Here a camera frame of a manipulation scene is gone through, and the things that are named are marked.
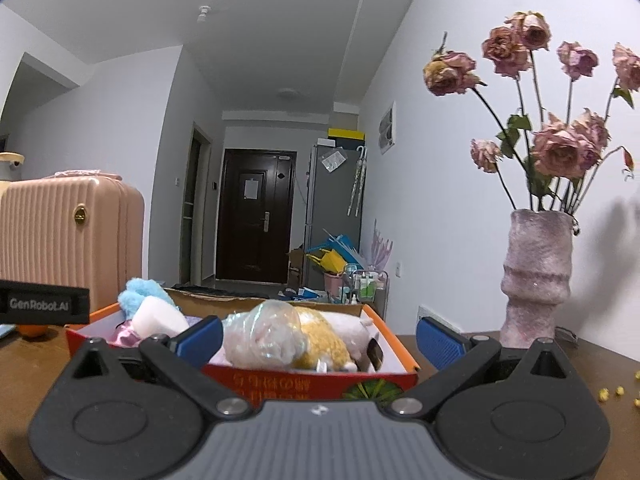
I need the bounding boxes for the dark brown entrance door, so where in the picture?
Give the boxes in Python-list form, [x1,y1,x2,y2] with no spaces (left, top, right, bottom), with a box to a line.
[216,149,297,285]

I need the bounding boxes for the clear plastic bag on refrigerator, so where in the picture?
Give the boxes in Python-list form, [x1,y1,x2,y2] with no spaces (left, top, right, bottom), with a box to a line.
[320,149,347,172]

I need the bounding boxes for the white wall electrical panel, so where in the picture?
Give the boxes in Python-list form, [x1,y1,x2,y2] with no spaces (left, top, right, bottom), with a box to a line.
[377,101,398,155]

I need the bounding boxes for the hanging folded umbrella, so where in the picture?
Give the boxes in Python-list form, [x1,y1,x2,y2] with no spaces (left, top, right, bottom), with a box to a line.
[347,146,368,218]

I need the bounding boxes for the yellow plush toy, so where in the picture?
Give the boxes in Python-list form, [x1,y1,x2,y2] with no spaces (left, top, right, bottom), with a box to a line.
[295,307,358,373]

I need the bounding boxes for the brown cardboard box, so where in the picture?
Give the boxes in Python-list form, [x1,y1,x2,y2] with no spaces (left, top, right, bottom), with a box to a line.
[287,247,306,288]

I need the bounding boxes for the orange cardboard box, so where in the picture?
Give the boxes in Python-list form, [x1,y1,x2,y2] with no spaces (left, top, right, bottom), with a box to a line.
[65,287,420,403]

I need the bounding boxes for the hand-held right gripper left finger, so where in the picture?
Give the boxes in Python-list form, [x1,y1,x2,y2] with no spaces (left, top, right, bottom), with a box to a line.
[59,316,253,417]

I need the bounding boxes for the pink satin pouch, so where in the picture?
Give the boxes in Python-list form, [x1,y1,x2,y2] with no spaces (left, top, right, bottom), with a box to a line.
[111,321,141,347]

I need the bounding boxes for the pink ribbed suitcase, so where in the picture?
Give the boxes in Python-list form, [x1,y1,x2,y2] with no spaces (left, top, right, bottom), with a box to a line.
[0,172,146,311]

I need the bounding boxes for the blue bags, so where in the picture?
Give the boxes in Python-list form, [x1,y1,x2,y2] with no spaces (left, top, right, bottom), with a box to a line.
[306,234,366,268]

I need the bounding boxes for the wire rolling cart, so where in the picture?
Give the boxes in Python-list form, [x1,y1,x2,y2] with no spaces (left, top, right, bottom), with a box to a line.
[345,270,390,318]

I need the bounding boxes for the yellow bag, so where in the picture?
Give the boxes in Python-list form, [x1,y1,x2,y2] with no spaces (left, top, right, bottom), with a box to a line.
[315,252,346,275]

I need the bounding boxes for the mauve textured vase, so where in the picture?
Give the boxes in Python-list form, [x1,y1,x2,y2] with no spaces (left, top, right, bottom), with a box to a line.
[500,209,576,350]

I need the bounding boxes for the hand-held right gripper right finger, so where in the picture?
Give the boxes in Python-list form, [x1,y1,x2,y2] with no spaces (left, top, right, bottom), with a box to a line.
[390,316,583,417]

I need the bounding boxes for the clear plastic bag with filling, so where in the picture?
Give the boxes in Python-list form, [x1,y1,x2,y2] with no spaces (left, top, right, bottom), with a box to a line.
[221,300,308,371]

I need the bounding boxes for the white foam wedge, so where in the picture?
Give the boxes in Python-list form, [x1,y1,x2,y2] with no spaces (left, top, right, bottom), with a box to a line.
[132,296,190,338]

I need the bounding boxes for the dark floor mat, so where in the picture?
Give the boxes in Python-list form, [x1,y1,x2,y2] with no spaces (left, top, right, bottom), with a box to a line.
[170,282,281,301]

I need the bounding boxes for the side door frame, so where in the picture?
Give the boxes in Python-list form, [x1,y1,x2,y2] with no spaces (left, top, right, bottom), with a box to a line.
[180,122,213,286]

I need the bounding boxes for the bouquet of dried pink roses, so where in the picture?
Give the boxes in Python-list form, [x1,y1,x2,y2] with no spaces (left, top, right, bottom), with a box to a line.
[422,10,640,213]

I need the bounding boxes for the scattered yellow crumbs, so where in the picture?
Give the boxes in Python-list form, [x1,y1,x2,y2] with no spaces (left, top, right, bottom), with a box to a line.
[597,370,640,406]

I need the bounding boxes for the light blue plush toy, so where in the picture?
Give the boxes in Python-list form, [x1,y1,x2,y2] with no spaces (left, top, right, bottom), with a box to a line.
[117,277,182,321]

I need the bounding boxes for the pale pink plush toy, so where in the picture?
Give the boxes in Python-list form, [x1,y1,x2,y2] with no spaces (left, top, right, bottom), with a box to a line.
[320,310,386,368]

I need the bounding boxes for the grey refrigerator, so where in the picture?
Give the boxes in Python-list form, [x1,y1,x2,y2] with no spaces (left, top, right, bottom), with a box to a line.
[304,144,368,291]

